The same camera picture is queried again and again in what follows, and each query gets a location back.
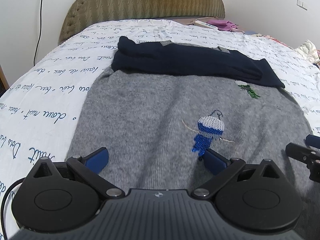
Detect white wall switch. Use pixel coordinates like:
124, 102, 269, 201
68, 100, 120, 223
296, 0, 307, 10

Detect grey navy knit sweater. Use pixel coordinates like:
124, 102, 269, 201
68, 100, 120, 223
67, 36, 319, 239

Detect cream quilted garment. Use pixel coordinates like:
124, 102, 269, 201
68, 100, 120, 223
294, 40, 319, 64

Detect white script print bedspread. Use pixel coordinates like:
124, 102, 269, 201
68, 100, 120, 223
1, 20, 319, 193

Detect purple cloth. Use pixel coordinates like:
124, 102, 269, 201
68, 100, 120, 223
207, 19, 238, 31

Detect olive padded headboard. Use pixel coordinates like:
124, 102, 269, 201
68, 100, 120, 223
58, 0, 225, 44

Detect black power cable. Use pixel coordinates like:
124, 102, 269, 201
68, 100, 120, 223
32, 0, 48, 67

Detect wooden furniture edge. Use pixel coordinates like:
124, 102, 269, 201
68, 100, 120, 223
0, 66, 10, 96

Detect red patterned cloth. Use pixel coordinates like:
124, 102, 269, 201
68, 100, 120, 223
244, 31, 293, 49

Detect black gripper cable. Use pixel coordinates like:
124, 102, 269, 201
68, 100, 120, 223
0, 178, 25, 230

